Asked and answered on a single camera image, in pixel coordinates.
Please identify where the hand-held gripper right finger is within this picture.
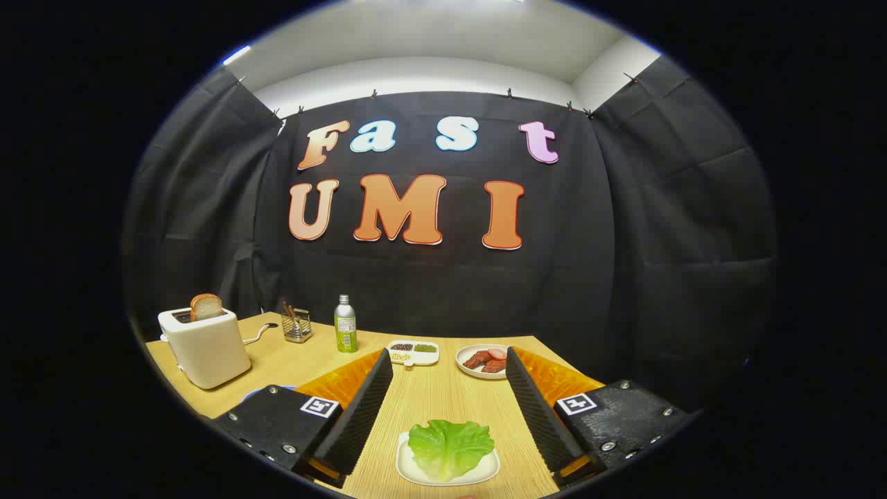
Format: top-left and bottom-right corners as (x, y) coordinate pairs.
(504, 345), (694, 489)

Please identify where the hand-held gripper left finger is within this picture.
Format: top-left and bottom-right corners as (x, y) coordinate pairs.
(208, 347), (394, 489)

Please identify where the green lettuce leaf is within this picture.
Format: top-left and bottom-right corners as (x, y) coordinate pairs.
(407, 419), (495, 482)

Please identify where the toasted bread slice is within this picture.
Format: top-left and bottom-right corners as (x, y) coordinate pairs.
(191, 294), (225, 322)

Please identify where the white divided bean dish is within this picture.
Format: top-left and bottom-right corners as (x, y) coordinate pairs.
(386, 340), (440, 367)

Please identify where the white square plate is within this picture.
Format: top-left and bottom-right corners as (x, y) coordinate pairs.
(396, 431), (501, 487)

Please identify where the silver green bottle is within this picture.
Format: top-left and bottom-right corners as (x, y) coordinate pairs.
(334, 295), (359, 353)

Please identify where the white round plate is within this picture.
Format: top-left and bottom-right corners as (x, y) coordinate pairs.
(455, 344), (511, 380)

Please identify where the blue round plate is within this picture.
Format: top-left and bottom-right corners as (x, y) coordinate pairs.
(243, 385), (299, 403)

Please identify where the white toaster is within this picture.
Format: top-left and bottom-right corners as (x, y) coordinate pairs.
(158, 307), (252, 389)

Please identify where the black backdrop cloth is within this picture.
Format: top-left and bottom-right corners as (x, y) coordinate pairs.
(123, 55), (777, 417)

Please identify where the wire mesh utensil holder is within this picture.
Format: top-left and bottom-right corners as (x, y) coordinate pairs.
(281, 308), (313, 344)

